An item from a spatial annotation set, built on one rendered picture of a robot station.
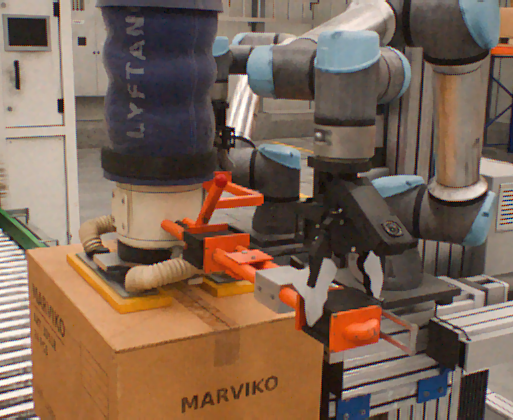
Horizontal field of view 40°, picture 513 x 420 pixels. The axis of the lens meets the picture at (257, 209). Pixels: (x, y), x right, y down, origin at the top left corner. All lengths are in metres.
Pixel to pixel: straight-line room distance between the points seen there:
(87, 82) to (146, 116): 9.27
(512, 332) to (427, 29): 0.69
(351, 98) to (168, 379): 0.58
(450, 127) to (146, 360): 0.69
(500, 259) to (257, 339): 0.89
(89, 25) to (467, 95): 9.42
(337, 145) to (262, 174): 1.06
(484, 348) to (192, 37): 0.87
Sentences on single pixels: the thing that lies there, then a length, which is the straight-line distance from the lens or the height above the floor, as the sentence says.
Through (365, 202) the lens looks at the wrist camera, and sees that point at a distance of 0.83.
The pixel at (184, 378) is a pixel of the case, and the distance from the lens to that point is 1.19.
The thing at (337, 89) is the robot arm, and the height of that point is 1.49.
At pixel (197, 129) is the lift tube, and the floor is 1.38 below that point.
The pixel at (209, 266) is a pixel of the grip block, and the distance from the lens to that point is 1.15.
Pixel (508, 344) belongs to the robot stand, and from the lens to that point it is 1.62.
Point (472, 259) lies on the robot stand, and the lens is 1.92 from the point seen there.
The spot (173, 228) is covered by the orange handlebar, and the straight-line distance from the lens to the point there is 1.28.
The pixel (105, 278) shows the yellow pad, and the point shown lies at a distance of 1.36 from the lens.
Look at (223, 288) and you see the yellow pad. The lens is 1.32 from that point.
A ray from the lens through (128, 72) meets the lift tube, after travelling 1.28.
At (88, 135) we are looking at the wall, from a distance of 10.75.
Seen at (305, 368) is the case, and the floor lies 0.96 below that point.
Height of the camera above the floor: 1.54
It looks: 13 degrees down
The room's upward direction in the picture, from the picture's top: 1 degrees clockwise
